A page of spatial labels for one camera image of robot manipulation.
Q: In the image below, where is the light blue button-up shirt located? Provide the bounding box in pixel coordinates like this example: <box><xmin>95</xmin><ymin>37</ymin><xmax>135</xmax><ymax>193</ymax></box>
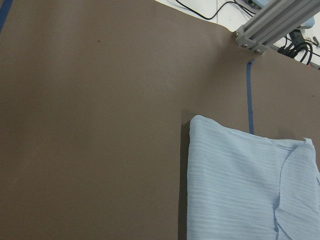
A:
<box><xmin>187</xmin><ymin>115</ymin><xmax>320</xmax><ymax>240</ymax></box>

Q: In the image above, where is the aluminium frame post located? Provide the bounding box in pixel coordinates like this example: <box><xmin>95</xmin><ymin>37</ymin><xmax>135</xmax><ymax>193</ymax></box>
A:
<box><xmin>235</xmin><ymin>0</ymin><xmax>320</xmax><ymax>54</ymax></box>

